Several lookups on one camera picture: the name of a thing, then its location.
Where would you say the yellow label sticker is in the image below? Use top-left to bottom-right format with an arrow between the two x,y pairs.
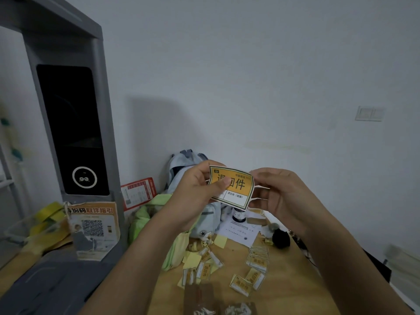
206,165 -> 255,210

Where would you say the black box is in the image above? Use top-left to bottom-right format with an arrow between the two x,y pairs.
361,248 -> 393,284

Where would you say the grey kiosk machine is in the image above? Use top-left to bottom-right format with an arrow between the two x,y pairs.
0,0 -> 127,315

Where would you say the clear plastic box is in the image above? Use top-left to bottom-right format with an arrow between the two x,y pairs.
3,210 -> 71,251

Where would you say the red and white card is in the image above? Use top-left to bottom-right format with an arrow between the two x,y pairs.
120,177 -> 157,212

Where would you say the person's left hand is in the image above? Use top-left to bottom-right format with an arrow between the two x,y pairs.
167,159 -> 231,232

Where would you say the white wall switch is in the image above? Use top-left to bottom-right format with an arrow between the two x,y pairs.
355,106 -> 385,122

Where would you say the person's right hand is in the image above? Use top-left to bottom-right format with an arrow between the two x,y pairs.
249,167 -> 317,238

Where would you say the white paper sheet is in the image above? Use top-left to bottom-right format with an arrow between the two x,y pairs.
216,209 -> 267,248

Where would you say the white appliance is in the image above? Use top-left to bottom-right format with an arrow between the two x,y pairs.
383,244 -> 420,294

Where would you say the orange instruction poster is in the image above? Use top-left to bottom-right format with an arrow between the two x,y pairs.
64,201 -> 119,262

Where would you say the dark small bottle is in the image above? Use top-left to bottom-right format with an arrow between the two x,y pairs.
231,208 -> 247,226

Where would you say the light green cloth bag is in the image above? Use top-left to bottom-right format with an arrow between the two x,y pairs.
128,193 -> 199,272

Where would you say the person's right forearm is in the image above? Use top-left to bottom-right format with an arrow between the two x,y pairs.
295,221 -> 415,315

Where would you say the person's left forearm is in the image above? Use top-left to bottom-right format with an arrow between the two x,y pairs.
79,221 -> 199,315

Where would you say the light blue backpack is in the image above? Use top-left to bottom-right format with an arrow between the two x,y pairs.
163,149 -> 224,240

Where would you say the pile of yellow stickers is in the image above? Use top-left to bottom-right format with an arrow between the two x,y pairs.
177,234 -> 270,298

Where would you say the black round object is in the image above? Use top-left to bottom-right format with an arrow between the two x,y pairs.
271,227 -> 291,250

